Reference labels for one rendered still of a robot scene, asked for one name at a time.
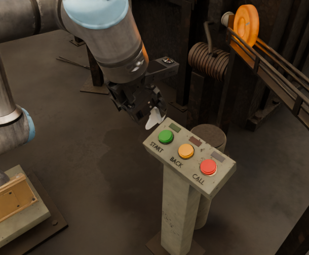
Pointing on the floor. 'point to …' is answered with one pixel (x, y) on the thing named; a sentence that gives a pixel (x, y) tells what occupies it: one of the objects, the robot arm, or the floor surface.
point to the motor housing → (203, 81)
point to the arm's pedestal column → (37, 238)
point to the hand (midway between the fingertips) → (159, 117)
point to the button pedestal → (183, 188)
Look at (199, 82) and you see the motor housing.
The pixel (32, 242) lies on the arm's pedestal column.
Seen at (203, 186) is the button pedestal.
